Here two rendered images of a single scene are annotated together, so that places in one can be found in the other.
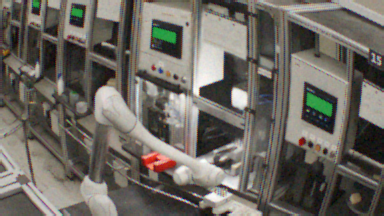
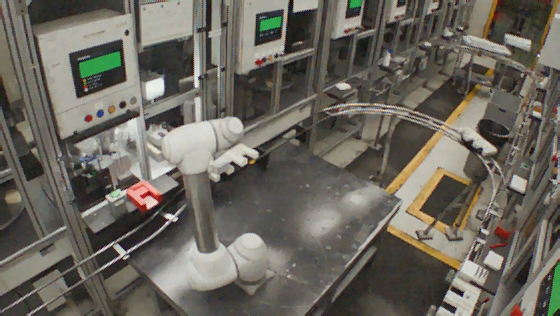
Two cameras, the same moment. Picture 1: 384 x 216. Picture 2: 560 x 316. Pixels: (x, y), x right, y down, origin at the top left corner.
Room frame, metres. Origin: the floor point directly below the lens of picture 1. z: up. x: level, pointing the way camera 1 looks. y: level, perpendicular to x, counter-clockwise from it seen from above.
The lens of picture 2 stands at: (2.69, 1.63, 2.22)
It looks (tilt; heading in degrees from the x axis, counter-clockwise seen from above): 35 degrees down; 261
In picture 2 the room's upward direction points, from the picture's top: 6 degrees clockwise
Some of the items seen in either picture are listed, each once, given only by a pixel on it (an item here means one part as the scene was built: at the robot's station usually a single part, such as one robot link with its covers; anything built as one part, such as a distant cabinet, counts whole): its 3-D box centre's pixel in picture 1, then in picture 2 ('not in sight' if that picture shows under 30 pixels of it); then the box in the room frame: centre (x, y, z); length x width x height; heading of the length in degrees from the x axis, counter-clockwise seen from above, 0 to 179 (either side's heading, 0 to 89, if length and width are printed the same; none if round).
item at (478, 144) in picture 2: not in sight; (474, 143); (0.77, -0.57, 0.84); 0.37 x 0.14 x 0.10; 103
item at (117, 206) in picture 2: (143, 145); (116, 202); (3.27, 0.27, 0.97); 0.08 x 0.08 x 0.12; 45
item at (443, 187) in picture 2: not in sight; (447, 198); (0.58, -0.84, 0.01); 1.00 x 0.55 x 0.01; 45
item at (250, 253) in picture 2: (103, 211); (248, 255); (2.61, 0.49, 0.85); 0.18 x 0.16 x 0.22; 26
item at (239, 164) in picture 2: (230, 213); (229, 165); (2.71, -0.24, 0.84); 0.36 x 0.14 x 0.10; 45
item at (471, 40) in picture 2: not in sight; (480, 66); (-1.43, -3.65, 0.48); 0.88 x 0.56 x 0.96; 153
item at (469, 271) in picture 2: not in sight; (474, 271); (1.55, 0.72, 0.92); 0.13 x 0.10 x 0.09; 135
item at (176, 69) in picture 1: (178, 36); (83, 69); (3.38, 0.09, 1.60); 0.42 x 0.29 x 0.46; 45
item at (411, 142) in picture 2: not in sight; (447, 101); (-0.61, -3.12, 0.01); 5.85 x 0.59 x 0.01; 45
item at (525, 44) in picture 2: not in sight; (511, 60); (-2.61, -4.27, 0.48); 0.84 x 0.58 x 0.97; 53
